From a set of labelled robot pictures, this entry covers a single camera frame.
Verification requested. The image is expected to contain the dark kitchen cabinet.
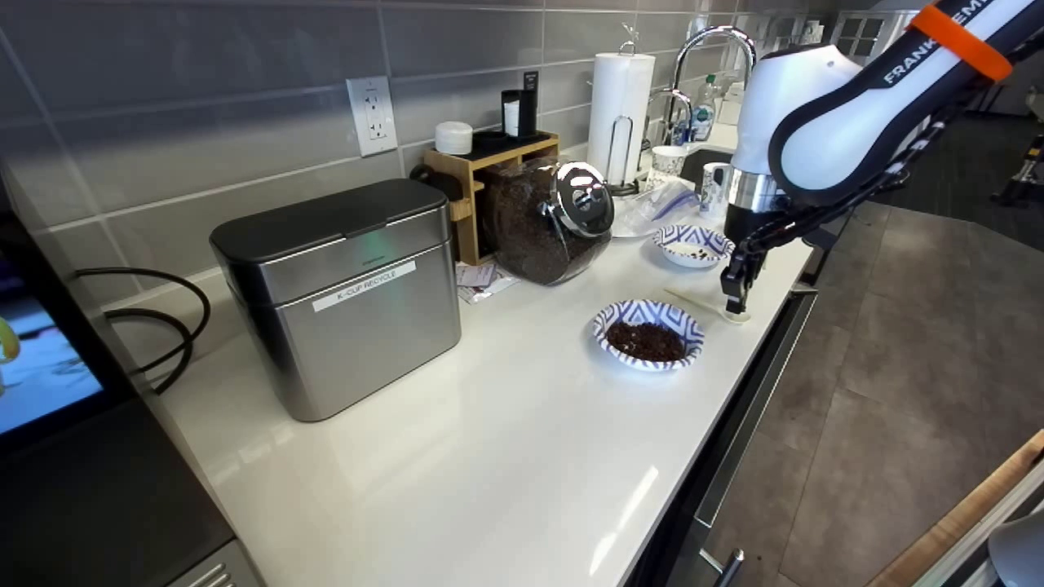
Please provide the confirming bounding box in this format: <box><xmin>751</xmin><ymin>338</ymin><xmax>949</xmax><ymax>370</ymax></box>
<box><xmin>626</xmin><ymin>210</ymin><xmax>847</xmax><ymax>587</ymax></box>

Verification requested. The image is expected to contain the orange strap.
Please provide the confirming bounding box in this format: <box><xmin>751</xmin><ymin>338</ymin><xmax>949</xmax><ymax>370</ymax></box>
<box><xmin>906</xmin><ymin>5</ymin><xmax>1017</xmax><ymax>85</ymax></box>

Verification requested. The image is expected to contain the black box with white label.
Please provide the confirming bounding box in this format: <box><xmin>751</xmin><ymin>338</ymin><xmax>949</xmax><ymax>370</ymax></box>
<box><xmin>496</xmin><ymin>85</ymin><xmax>526</xmax><ymax>145</ymax></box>

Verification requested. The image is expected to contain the black monitor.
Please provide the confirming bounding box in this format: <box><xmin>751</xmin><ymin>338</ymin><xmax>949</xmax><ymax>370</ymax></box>
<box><xmin>0</xmin><ymin>198</ymin><xmax>148</xmax><ymax>449</ymax></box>

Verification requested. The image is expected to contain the black power cable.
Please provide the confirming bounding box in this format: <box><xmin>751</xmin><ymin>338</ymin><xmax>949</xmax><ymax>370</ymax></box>
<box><xmin>68</xmin><ymin>266</ymin><xmax>215</xmax><ymax>399</ymax></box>

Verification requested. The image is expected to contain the dark grey appliance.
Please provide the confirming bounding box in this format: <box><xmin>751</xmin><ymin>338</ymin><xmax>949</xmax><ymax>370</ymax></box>
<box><xmin>0</xmin><ymin>399</ymin><xmax>264</xmax><ymax>587</ymax></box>

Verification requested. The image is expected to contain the wire paper towel holder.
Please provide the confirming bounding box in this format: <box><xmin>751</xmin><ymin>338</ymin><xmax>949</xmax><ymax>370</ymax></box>
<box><xmin>600</xmin><ymin>20</ymin><xmax>647</xmax><ymax>198</ymax></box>

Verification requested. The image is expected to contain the tall black device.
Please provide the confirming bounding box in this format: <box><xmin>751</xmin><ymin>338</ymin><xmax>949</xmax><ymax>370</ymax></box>
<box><xmin>518</xmin><ymin>68</ymin><xmax>546</xmax><ymax>139</ymax></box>

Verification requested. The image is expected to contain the dark chair base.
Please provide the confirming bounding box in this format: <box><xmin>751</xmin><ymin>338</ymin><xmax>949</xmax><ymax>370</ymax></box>
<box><xmin>992</xmin><ymin>89</ymin><xmax>1044</xmax><ymax>213</ymax></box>

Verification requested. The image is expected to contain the white wall outlet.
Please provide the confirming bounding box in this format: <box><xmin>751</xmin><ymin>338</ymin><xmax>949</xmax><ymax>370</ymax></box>
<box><xmin>344</xmin><ymin>71</ymin><xmax>402</xmax><ymax>161</ymax></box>

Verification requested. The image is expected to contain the white paper packet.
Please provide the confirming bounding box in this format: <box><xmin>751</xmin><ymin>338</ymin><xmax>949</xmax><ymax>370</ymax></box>
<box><xmin>452</xmin><ymin>258</ymin><xmax>512</xmax><ymax>307</ymax></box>

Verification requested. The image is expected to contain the white paper towel roll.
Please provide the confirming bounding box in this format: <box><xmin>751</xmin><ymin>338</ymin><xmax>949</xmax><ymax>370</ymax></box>
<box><xmin>584</xmin><ymin>49</ymin><xmax>658</xmax><ymax>191</ymax></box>

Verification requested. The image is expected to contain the stainless steel lidded bin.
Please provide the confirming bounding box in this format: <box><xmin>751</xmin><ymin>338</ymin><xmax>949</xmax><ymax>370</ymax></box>
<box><xmin>207</xmin><ymin>176</ymin><xmax>465</xmax><ymax>428</ymax></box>

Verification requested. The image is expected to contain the wooden countertop rack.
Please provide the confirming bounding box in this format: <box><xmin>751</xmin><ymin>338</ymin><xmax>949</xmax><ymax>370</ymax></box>
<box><xmin>415</xmin><ymin>129</ymin><xmax>569</xmax><ymax>269</ymax></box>

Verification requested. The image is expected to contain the clear plastic zip bag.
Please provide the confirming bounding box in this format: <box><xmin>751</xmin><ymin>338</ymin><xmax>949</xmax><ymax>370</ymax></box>
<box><xmin>606</xmin><ymin>176</ymin><xmax>701</xmax><ymax>245</ymax></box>

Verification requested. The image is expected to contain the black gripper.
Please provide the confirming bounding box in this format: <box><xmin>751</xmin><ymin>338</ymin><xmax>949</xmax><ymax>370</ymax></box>
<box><xmin>720</xmin><ymin>202</ymin><xmax>784</xmax><ymax>319</ymax></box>

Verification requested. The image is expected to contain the soap bottle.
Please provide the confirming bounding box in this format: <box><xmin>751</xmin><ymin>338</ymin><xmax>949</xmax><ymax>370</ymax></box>
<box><xmin>687</xmin><ymin>71</ymin><xmax>729</xmax><ymax>148</ymax></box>

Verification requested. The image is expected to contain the wooden board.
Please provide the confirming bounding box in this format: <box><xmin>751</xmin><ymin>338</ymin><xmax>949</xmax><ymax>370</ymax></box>
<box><xmin>869</xmin><ymin>428</ymin><xmax>1044</xmax><ymax>587</ymax></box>

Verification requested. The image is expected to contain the tall chrome gooseneck faucet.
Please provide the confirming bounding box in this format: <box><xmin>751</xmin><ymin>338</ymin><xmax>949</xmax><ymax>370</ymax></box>
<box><xmin>662</xmin><ymin>20</ymin><xmax>764</xmax><ymax>148</ymax></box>

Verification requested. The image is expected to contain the grey round object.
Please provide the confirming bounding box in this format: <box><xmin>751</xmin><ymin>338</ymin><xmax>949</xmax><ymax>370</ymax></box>
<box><xmin>981</xmin><ymin>508</ymin><xmax>1044</xmax><ymax>587</ymax></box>

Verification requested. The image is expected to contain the patterned paper cup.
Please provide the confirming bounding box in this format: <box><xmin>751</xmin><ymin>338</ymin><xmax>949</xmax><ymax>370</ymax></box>
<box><xmin>647</xmin><ymin>139</ymin><xmax>696</xmax><ymax>180</ymax></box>
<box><xmin>696</xmin><ymin>161</ymin><xmax>736</xmax><ymax>213</ymax></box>

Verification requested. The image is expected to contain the steel bar drawer handle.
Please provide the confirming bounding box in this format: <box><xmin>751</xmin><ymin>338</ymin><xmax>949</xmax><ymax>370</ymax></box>
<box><xmin>697</xmin><ymin>545</ymin><xmax>751</xmax><ymax>587</ymax></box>

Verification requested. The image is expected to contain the small white jar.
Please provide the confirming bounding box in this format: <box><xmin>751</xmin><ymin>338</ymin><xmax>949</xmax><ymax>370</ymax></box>
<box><xmin>429</xmin><ymin>119</ymin><xmax>478</xmax><ymax>161</ymax></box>

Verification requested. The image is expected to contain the large coffee bean pile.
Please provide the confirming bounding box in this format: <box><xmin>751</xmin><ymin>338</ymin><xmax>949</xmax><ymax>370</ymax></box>
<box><xmin>602</xmin><ymin>317</ymin><xmax>696</xmax><ymax>366</ymax></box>

